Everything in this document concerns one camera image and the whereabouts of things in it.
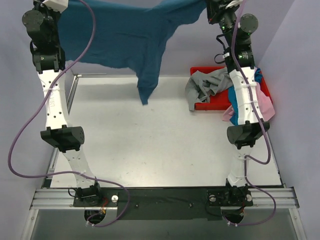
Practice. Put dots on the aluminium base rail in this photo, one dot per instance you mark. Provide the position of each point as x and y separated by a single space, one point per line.
65 199

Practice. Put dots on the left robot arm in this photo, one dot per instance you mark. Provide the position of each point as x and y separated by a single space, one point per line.
48 57

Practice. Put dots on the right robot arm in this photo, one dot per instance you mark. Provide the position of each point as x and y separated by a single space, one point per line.
238 57

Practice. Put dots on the bright turquoise t shirt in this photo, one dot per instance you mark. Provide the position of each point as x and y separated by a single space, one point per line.
243 97

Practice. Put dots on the red plastic bin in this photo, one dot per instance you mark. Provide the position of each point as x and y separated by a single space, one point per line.
220 101

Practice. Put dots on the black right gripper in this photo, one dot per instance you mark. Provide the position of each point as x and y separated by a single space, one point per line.
214 9

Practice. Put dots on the dark teal t shirt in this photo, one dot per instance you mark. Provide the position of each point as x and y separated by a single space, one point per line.
123 36

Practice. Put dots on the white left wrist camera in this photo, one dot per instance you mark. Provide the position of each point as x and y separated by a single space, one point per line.
56 5

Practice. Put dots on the grey t shirt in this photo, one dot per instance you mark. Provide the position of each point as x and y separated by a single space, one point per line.
201 86

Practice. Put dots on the pink t shirt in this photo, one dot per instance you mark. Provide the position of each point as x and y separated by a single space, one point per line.
264 102

